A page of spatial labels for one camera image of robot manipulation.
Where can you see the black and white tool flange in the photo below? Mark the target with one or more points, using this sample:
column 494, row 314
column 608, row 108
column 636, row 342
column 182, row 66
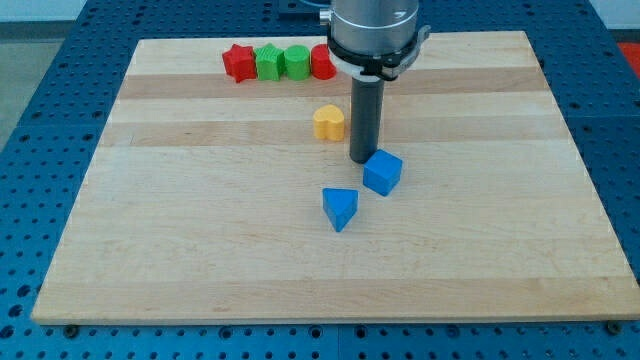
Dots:
column 372, row 68

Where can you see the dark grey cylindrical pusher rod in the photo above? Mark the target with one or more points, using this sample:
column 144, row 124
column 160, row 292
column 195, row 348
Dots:
column 366, row 112

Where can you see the yellow heart block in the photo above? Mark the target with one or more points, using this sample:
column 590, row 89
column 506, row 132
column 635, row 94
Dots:
column 329, row 123

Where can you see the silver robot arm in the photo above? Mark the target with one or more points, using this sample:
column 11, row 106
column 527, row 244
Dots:
column 374, row 42

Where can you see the red cylinder block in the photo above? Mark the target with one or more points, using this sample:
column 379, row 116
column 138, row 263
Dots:
column 321, row 66

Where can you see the green cylinder block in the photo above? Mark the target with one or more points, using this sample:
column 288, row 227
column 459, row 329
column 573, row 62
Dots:
column 297, row 62

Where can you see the green star block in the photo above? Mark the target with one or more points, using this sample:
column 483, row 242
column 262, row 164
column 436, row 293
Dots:
column 270, row 63

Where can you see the blue cube block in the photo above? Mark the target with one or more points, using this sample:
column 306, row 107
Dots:
column 382, row 172

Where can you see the red star block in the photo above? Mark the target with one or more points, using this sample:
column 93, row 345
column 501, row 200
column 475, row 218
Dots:
column 239, row 63

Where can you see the blue triangle block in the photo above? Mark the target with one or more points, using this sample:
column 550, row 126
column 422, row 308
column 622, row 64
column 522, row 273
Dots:
column 340, row 205

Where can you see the light wooden board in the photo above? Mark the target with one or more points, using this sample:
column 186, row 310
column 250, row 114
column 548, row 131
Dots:
column 203, row 203

